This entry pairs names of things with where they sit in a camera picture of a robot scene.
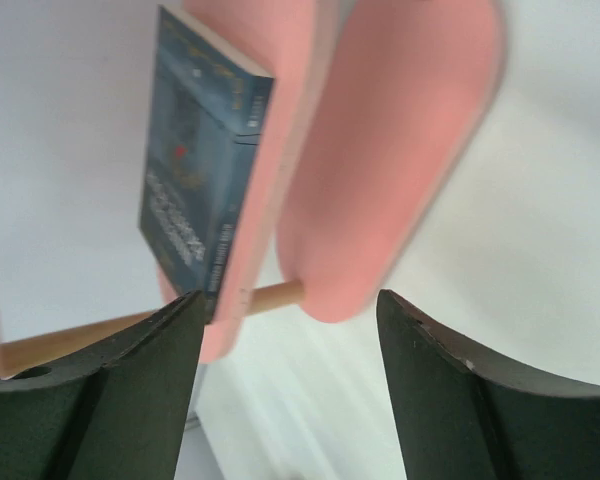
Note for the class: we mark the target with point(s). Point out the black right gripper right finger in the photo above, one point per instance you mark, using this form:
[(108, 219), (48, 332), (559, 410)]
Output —
[(465, 411)]

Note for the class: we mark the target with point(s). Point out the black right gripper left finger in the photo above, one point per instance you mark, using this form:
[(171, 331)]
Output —
[(113, 410)]

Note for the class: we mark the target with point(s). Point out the dark blue Nineteen Eighty-Four book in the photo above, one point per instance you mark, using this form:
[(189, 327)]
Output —
[(209, 103)]

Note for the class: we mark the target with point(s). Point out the pink three-tier shelf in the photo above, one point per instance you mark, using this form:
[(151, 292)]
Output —
[(375, 102)]

